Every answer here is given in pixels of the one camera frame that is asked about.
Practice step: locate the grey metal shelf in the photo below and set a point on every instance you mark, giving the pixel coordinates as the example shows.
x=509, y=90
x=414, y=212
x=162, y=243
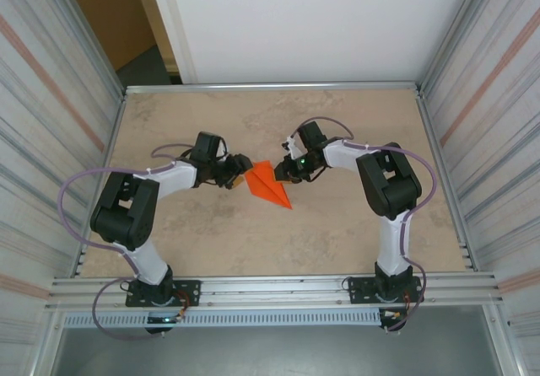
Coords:
x=274, y=350

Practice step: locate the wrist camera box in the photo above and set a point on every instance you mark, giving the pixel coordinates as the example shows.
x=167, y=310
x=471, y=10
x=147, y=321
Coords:
x=293, y=148
x=225, y=154

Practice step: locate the brown wooden door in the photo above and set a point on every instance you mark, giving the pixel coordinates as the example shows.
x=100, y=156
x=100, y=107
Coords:
x=114, y=13

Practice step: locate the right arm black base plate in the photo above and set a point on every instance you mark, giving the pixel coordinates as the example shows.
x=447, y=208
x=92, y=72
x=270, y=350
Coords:
x=358, y=289

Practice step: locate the aluminium table side rail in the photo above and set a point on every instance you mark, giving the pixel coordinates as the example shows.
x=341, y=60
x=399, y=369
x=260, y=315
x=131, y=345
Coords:
x=119, y=114
x=426, y=114

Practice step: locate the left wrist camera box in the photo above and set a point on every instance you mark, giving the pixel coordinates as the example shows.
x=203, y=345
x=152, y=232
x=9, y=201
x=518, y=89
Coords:
x=225, y=154

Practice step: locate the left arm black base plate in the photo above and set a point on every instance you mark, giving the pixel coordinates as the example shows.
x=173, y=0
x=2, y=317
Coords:
x=190, y=289

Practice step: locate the orange square paper sheet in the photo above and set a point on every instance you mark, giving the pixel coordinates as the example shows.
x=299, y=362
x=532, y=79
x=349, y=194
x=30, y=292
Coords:
x=263, y=186

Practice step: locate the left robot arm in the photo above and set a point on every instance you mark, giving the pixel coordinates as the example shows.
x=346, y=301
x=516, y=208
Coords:
x=122, y=207

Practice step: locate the aluminium table edge bar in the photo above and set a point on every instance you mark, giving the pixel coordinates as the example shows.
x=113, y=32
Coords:
x=270, y=87

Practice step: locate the aluminium mounting rail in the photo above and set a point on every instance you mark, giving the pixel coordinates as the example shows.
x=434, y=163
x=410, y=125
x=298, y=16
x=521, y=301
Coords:
x=274, y=289

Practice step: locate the aluminium frame post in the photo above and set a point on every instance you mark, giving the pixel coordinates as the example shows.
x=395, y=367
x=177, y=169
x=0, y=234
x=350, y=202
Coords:
x=453, y=34

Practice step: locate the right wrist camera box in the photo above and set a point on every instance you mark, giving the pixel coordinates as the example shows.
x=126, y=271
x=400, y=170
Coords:
x=293, y=148

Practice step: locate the white door frame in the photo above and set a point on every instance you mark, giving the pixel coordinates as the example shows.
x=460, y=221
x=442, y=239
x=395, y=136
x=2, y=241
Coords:
x=169, y=22

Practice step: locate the circuit board with green light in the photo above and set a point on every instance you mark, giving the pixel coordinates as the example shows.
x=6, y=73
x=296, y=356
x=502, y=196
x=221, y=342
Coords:
x=164, y=319

